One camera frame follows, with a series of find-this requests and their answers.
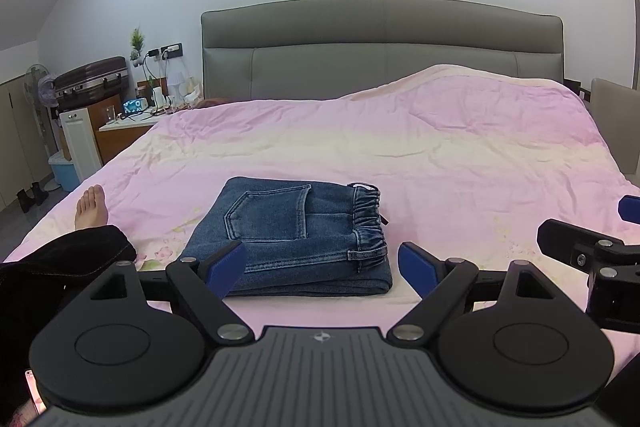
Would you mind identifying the white standing fan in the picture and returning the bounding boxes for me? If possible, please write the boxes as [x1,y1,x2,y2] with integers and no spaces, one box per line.
[22,63,63,158]

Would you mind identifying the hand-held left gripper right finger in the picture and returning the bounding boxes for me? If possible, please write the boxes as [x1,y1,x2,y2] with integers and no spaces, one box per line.
[386,241,557,345]

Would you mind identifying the brown suitcase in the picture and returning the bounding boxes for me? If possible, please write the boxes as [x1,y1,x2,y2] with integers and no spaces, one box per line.
[52,56,128,112]

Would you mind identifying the small potted plant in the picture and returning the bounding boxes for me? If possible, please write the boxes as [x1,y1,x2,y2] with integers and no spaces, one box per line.
[128,28,147,68]

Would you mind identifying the black wall socket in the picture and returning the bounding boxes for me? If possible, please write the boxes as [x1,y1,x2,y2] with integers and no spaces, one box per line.
[147,42,185,60]

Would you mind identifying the pink bed blanket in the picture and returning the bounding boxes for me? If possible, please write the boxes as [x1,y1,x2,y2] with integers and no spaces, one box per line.
[2,64,640,373]

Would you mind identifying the beige wardrobe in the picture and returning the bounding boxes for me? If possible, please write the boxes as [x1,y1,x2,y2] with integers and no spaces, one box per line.
[0,71,52,210]

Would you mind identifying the grey bedside cabinet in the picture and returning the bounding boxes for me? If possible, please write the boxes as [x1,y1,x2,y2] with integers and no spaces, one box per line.
[565,77,640,188]

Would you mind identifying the grey upholstered headboard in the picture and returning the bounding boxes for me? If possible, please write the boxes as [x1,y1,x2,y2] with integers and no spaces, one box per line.
[200,0,566,102]

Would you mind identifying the white small cabinet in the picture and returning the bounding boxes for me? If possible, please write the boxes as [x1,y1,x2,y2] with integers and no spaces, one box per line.
[59,107,104,184]

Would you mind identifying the blue denim pants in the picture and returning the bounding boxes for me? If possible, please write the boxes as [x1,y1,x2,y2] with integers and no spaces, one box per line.
[179,177,393,298]

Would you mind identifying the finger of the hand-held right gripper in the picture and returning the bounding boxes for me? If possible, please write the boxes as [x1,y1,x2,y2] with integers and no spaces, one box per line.
[617,194,640,224]
[536,218,640,271]

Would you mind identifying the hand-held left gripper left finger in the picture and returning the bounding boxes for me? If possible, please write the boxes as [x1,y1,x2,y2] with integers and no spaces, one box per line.
[87,241,253,346]

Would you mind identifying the person's black trouser leg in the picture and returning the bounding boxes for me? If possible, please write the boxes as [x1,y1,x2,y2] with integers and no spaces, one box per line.
[0,226,138,410]

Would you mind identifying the blue plastic bin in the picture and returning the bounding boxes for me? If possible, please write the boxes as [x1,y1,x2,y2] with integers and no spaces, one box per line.
[48,152,81,192]

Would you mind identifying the wooden nightstand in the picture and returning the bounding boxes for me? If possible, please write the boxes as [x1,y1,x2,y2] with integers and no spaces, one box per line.
[96,77,173,166]

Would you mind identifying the person's bare foot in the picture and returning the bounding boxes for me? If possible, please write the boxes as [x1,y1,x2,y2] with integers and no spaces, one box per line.
[74,184,109,232]

